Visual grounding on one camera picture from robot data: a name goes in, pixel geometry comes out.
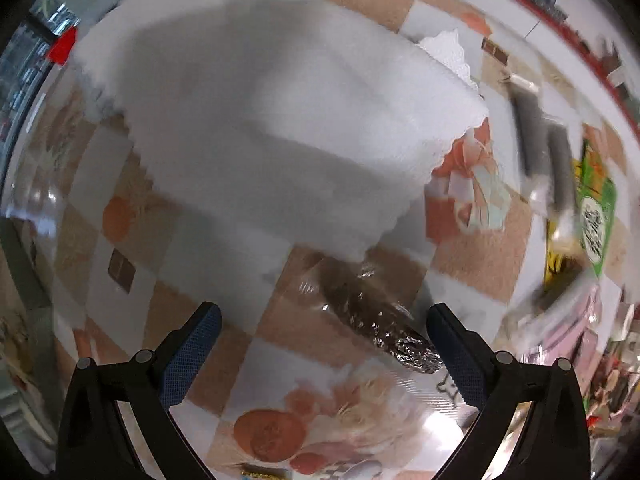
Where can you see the white towel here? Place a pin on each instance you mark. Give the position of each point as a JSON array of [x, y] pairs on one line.
[[299, 117]]

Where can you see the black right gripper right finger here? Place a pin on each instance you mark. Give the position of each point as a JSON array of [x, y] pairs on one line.
[[554, 441]]

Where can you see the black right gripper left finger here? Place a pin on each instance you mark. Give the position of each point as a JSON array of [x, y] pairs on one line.
[[93, 442]]

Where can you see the foil chocolate snack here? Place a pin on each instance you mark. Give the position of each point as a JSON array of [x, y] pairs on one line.
[[357, 296]]

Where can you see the dark chocolate bar packet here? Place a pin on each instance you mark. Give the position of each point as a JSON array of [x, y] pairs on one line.
[[532, 133]]

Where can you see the green snack packet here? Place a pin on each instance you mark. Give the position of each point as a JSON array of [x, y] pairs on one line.
[[596, 201]]

